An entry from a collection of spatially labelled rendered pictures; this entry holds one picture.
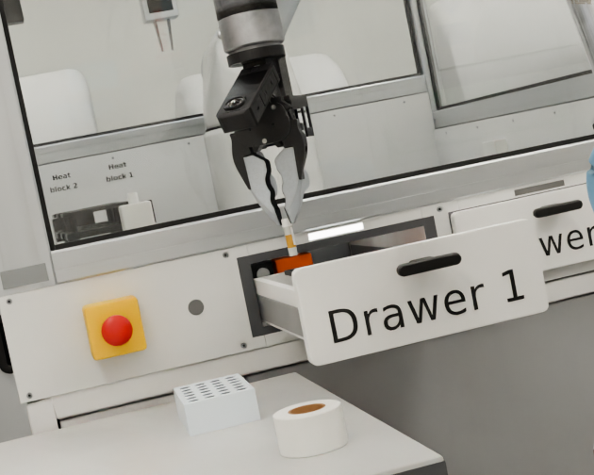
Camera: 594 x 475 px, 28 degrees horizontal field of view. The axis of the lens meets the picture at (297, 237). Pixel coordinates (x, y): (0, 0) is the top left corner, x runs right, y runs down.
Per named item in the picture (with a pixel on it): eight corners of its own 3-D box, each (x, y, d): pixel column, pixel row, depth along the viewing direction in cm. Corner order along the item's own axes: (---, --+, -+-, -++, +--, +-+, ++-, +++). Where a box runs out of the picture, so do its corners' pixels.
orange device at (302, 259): (318, 284, 203) (311, 252, 202) (256, 298, 200) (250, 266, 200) (311, 283, 207) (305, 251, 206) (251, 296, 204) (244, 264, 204)
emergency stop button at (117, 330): (136, 342, 153) (129, 312, 152) (105, 350, 152) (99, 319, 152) (133, 340, 156) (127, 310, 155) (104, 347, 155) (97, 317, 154)
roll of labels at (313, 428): (361, 440, 118) (354, 401, 118) (304, 461, 114) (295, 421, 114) (323, 434, 124) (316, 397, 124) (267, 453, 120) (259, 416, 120)
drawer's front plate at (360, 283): (550, 310, 137) (533, 217, 137) (312, 367, 131) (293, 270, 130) (543, 309, 139) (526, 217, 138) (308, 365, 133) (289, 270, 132)
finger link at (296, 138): (316, 175, 141) (298, 104, 141) (311, 176, 140) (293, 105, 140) (280, 185, 143) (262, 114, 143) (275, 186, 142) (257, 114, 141)
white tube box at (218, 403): (260, 419, 137) (255, 387, 137) (189, 436, 135) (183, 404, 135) (243, 401, 149) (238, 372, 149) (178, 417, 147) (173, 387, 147)
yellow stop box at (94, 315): (148, 350, 155) (138, 296, 155) (94, 362, 154) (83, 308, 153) (144, 345, 160) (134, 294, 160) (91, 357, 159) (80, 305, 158)
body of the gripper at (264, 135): (318, 140, 147) (298, 44, 147) (293, 143, 139) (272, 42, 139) (262, 153, 150) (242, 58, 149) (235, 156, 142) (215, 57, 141)
